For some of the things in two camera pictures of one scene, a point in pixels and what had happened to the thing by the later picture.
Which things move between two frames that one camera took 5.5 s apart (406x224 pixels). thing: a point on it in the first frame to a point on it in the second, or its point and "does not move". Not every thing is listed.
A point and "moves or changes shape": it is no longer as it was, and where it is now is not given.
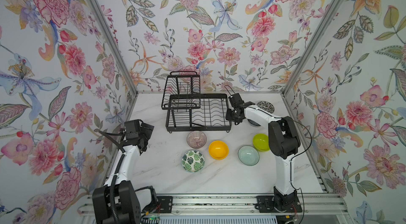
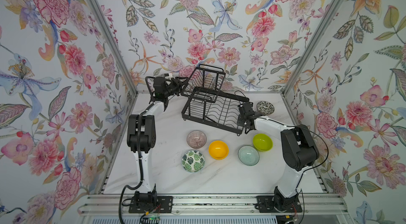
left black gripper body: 145,133 to 174,89
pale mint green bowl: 248,155 does not move
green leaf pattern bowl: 193,161 does not move
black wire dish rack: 189,110 moves or changes shape
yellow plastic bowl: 218,150 does not move
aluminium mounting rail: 311,204 does not move
